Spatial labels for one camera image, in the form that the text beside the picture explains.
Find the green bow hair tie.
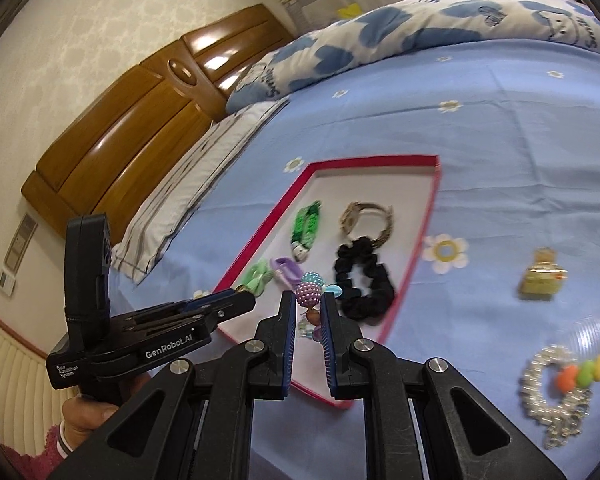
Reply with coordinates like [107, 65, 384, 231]
[237, 258, 275, 296]

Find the purple bow hair tie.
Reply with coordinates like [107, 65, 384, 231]
[270, 257, 307, 288]

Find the colourful bead charm bracelet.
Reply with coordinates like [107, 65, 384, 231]
[293, 270, 344, 344]

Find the green braided keychain with puppy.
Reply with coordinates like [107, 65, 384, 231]
[290, 200, 322, 263]

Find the black velvet scrunchie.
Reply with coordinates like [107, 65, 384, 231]
[332, 236, 396, 324]

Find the gold square wristwatch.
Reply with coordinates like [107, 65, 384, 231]
[339, 202, 394, 249]

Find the yellow floral hair claw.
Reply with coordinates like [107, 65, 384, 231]
[518, 247, 568, 300]

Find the clear comb with colourful beads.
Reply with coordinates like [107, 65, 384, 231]
[555, 314, 600, 393]

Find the person's left hand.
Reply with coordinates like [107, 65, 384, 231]
[59, 374, 152, 453]

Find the red shallow tray box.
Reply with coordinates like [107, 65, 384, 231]
[215, 155, 440, 410]

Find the striped grey pillow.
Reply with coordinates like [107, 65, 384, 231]
[111, 98, 288, 284]

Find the blue flower bed sheet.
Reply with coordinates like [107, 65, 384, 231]
[104, 39, 600, 480]

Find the wooden headboard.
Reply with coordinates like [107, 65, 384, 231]
[21, 4, 294, 243]

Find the blue cloud print duvet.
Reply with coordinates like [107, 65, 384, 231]
[226, 0, 600, 114]

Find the wall switch panel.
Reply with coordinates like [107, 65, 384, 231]
[0, 214, 38, 297]

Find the white pearl bracelet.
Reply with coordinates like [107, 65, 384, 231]
[520, 343, 594, 426]

